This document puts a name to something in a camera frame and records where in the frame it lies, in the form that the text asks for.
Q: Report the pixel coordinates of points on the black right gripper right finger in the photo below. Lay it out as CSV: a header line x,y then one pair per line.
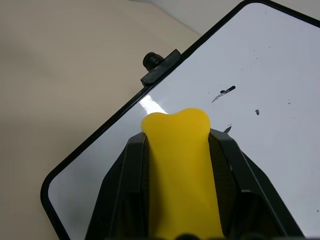
x,y
240,180

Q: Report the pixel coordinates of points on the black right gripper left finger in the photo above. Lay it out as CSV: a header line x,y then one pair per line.
x,y
120,180

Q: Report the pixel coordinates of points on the yellow whiteboard eraser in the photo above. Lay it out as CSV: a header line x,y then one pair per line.
x,y
180,175

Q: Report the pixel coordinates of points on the black-framed whiteboard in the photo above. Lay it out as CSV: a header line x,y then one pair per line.
x,y
225,62

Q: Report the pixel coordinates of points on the black clamp on board edge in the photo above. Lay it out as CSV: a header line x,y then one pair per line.
x,y
157,66

